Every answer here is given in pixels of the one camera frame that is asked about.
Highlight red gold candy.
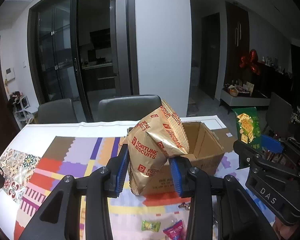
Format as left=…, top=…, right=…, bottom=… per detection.
left=178, top=202, right=191, bottom=211

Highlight green cracker packet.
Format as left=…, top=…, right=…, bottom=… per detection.
left=233, top=107, right=262, bottom=152

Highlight flower bouquet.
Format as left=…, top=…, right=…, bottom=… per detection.
left=291, top=106, right=300, bottom=124

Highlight white wall intercom panel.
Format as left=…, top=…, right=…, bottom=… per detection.
left=5, top=67, right=15, bottom=82

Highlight green yellow candy packet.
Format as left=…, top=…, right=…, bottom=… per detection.
left=141, top=220, right=161, bottom=232

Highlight white shoe rack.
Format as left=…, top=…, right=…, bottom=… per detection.
left=8, top=91, right=38, bottom=125

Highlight pink snack packet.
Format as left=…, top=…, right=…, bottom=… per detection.
left=163, top=220, right=186, bottom=240

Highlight grey chair right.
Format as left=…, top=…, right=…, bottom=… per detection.
left=266, top=93, right=293, bottom=138

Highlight gold fortune biscuits bag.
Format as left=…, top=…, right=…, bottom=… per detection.
left=123, top=100, right=190, bottom=195

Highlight colourful patchwork tablecloth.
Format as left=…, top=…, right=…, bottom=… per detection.
left=0, top=114, right=278, bottom=240

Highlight person's right hand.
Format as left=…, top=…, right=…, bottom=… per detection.
left=273, top=217, right=299, bottom=239

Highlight white low side table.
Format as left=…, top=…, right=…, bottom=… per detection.
left=219, top=89, right=270, bottom=114

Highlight brown cardboard box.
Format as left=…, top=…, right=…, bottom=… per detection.
left=129, top=122, right=225, bottom=196

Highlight glass sliding door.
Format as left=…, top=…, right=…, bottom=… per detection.
left=27, top=0, right=94, bottom=122

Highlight red heart balloons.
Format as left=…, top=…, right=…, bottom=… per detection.
left=239, top=49, right=260, bottom=75

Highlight grey dining chair left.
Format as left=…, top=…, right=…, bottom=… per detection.
left=37, top=99, right=78, bottom=124

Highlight grey dining chair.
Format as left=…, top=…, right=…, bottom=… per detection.
left=37, top=99, right=78, bottom=124
left=97, top=95, right=161, bottom=122

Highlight grey dining chair centre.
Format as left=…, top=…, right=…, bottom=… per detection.
left=97, top=95, right=161, bottom=122

